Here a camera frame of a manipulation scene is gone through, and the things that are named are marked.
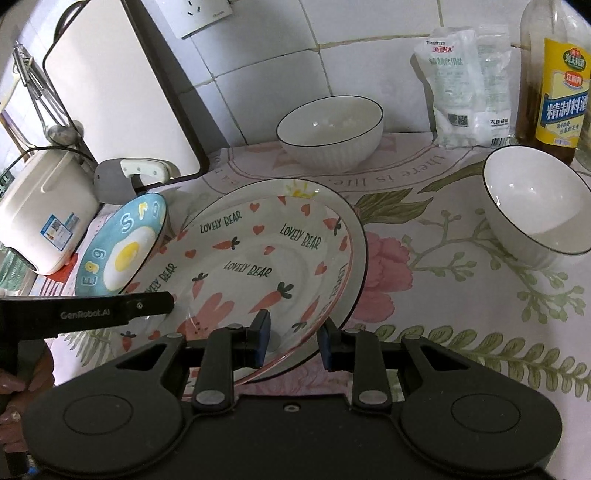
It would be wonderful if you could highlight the white rice cooker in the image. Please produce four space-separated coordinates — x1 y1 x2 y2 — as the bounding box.
0 149 101 277

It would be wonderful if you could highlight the clear plastic bag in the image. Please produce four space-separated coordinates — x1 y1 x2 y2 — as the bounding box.
475 25 516 147

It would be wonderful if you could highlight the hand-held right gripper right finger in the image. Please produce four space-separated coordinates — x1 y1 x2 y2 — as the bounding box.
318 318 467 414

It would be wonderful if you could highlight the yellow label glass bottle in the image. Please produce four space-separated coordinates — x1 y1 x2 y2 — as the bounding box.
514 0 591 165

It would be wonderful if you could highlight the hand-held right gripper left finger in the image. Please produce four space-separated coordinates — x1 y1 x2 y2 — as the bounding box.
115 309 272 414

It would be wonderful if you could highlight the person's left hand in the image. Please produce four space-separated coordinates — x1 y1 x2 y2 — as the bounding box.
0 340 55 457

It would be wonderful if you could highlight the floral tablecloth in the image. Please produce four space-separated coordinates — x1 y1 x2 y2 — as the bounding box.
46 131 591 480

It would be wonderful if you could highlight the metal ladle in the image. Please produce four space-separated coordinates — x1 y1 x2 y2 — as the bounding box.
13 41 85 145

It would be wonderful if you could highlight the cleaver with white handle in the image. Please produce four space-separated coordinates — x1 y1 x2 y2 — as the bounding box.
93 157 173 204

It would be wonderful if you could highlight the white salt bag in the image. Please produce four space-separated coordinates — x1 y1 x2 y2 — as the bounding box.
412 28 491 149

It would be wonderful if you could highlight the blue fried egg plate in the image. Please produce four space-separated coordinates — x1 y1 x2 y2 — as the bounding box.
75 192 168 299

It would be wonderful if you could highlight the white wall socket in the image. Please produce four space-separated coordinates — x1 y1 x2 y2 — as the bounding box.
154 0 234 40

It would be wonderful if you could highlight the white bowl black rim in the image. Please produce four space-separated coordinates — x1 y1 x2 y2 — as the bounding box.
482 145 591 271
275 95 385 174

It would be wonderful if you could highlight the white cutting board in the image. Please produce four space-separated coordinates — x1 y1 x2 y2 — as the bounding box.
42 0 214 179

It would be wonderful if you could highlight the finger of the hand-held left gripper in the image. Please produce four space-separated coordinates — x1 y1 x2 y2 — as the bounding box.
124 291 175 325

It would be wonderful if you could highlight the black power cable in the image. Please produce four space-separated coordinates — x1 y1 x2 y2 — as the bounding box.
0 146 95 185

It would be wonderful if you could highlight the carrot print white plate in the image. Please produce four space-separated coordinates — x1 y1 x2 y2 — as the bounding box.
121 194 355 385

